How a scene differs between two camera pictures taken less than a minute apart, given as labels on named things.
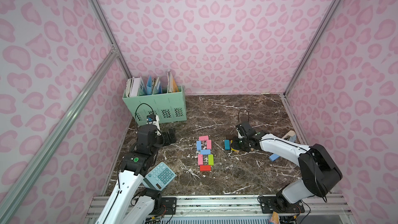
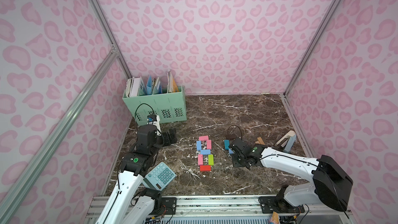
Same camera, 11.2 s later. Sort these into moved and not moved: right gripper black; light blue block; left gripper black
Moved: right gripper black
Not moved: left gripper black; light blue block
